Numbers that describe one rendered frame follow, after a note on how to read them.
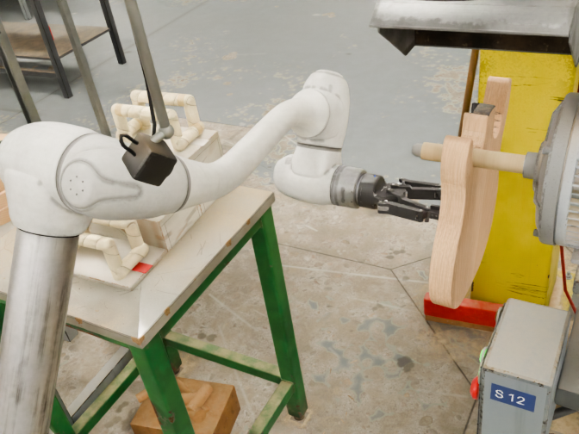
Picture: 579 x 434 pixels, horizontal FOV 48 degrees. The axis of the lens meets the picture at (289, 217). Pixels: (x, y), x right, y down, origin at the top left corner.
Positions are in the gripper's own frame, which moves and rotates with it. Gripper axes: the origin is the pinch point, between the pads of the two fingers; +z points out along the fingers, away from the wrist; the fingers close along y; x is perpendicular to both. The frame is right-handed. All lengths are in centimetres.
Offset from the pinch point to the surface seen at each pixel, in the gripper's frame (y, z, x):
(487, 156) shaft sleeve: 10.8, 7.4, 16.6
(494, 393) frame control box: 41.8, 18.4, -6.9
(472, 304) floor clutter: -86, -12, -85
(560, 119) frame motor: 16.1, 18.8, 26.7
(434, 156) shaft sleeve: 11.2, -1.7, 15.3
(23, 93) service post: -49, -188, -12
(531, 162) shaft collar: 11.5, 14.8, 17.0
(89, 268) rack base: 28, -79, -20
